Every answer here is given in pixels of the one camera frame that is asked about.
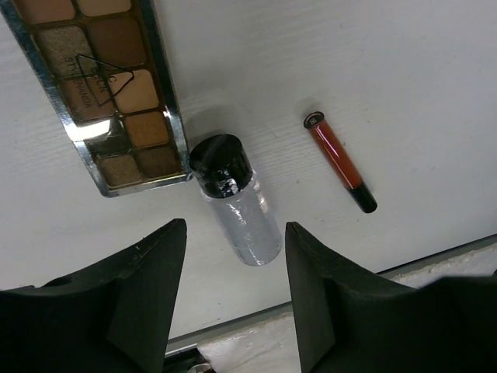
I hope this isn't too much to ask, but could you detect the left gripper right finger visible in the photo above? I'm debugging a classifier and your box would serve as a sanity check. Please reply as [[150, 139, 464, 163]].
[[285, 222, 496, 372]]

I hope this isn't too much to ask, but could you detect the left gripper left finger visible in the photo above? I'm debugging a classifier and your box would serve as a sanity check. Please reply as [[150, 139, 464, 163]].
[[1, 219, 187, 372]]

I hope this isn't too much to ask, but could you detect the small clear bottle black cap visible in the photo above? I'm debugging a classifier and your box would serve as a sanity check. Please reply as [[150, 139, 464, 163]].
[[189, 134, 283, 267]]

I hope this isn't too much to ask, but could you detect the brown eyeshadow palette silver frame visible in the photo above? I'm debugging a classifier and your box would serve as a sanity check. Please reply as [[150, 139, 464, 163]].
[[1, 1, 192, 197]]

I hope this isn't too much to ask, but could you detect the orange lip gloss black cap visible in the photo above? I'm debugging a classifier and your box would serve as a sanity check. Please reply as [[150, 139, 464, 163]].
[[303, 111, 377, 214]]

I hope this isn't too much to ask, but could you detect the aluminium front rail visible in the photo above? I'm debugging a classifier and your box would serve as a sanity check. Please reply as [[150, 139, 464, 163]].
[[165, 235, 496, 370]]

